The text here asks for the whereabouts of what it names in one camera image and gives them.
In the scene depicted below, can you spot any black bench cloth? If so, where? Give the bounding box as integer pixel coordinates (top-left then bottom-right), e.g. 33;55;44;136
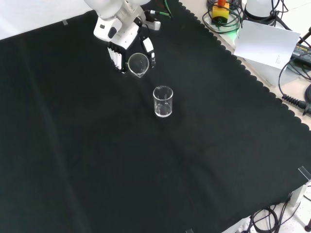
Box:
0;0;311;233

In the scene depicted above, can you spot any yellow stop button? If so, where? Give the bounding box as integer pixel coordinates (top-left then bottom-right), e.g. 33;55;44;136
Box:
211;0;230;25

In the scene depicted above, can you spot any clear glass beaker with graduations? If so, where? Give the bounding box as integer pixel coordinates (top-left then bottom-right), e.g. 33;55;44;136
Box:
152;85;174;118

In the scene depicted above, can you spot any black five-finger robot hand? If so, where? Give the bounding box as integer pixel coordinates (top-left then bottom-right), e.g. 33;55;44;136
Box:
93;11;156;76

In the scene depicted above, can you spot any green coiled cable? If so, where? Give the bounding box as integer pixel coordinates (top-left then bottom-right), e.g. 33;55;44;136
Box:
202;1;242;34

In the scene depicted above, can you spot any black cable with ribbed plug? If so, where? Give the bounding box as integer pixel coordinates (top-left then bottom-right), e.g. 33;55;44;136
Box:
277;52;311;115

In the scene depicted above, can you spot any grey metal table leg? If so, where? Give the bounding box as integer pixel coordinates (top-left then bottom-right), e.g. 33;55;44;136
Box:
288;181;311;207

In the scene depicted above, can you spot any black tripod leg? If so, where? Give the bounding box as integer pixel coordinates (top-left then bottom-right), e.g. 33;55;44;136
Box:
297;26;311;46

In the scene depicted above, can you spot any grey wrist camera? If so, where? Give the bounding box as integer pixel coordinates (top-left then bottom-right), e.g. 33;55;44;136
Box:
145;20;162;31

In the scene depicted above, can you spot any small clear glass beaker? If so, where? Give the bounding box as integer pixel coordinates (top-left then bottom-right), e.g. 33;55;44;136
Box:
127;52;150;79

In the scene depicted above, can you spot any black floor cable bundle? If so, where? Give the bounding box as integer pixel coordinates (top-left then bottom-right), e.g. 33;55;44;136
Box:
249;205;294;233

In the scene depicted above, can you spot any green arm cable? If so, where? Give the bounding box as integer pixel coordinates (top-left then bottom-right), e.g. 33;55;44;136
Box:
163;0;173;18

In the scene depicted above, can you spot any black power adapter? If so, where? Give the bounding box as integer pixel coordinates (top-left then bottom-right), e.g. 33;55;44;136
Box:
291;40;311;60

